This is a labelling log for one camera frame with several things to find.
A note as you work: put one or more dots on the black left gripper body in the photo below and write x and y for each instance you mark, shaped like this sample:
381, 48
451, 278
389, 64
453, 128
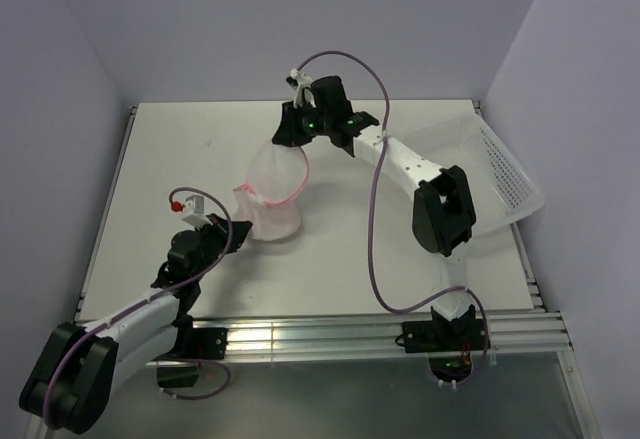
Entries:
214, 240

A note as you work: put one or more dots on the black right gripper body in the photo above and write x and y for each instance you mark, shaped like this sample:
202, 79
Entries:
323, 122

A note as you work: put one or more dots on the white mesh laundry bag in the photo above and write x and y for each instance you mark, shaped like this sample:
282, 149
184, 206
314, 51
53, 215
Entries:
276, 176

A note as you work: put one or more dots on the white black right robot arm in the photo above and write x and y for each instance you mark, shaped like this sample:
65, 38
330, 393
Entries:
443, 213

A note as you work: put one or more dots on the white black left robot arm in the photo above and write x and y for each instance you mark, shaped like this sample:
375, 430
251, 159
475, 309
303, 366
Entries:
80, 366

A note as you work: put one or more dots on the white perforated plastic basket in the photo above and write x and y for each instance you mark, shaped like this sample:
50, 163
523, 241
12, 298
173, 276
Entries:
503, 192

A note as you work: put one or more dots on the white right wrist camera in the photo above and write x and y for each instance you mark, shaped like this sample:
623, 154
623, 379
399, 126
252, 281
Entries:
300, 82

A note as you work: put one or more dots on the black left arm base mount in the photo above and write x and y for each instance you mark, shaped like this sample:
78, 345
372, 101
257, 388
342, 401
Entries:
184, 365

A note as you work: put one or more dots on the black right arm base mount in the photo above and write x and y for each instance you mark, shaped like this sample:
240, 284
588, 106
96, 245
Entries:
456, 349

